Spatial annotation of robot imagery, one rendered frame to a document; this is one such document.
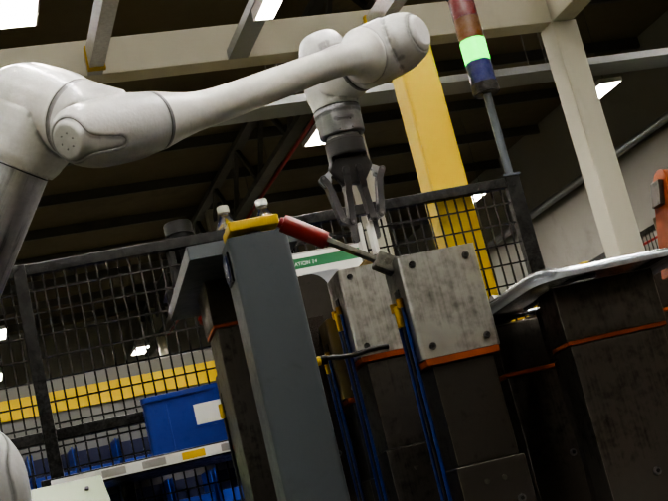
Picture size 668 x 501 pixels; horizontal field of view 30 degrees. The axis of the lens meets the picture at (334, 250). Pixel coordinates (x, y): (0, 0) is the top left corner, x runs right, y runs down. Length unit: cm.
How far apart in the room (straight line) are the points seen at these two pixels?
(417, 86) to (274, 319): 194
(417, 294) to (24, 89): 93
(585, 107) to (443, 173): 411
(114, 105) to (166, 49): 470
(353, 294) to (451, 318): 27
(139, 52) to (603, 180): 266
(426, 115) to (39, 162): 144
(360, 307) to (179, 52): 514
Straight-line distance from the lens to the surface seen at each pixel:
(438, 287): 135
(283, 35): 683
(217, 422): 274
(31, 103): 205
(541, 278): 132
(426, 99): 328
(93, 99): 199
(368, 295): 160
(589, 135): 723
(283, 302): 142
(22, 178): 208
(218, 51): 671
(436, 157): 323
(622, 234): 712
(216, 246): 154
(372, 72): 225
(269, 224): 144
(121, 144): 197
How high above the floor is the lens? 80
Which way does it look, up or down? 12 degrees up
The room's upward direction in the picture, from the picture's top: 14 degrees counter-clockwise
